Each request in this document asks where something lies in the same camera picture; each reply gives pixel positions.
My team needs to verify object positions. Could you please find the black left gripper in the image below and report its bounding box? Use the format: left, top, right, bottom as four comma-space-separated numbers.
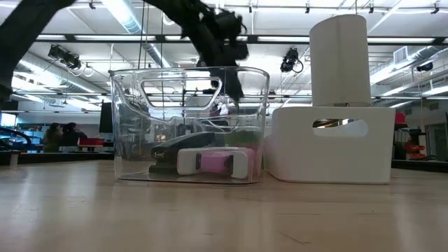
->
195, 9, 250, 104

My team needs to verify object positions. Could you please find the black stapler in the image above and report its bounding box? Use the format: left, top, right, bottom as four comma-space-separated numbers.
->
148, 131, 217, 175

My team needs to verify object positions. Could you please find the white shade wooden base lamp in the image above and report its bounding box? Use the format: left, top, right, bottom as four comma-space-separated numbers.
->
309, 14, 372, 108

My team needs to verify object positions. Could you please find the black monitor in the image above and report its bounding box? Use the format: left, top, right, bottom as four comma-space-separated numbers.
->
98, 101, 114, 134

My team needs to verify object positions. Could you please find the clear plastic bin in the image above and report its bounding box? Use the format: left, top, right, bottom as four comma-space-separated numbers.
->
109, 65, 271, 186

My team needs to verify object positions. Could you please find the white plastic bin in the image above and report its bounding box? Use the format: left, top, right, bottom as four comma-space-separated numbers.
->
263, 106, 397, 186

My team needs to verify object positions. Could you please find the red box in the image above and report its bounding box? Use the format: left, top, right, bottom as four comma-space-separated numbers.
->
77, 136, 106, 148

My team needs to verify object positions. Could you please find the person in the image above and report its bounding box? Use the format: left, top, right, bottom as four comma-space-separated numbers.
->
62, 122, 88, 148
43, 122, 64, 153

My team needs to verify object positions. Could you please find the black hanging ceiling camera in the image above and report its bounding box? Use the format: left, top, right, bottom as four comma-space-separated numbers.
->
47, 44, 83, 71
279, 47, 304, 74

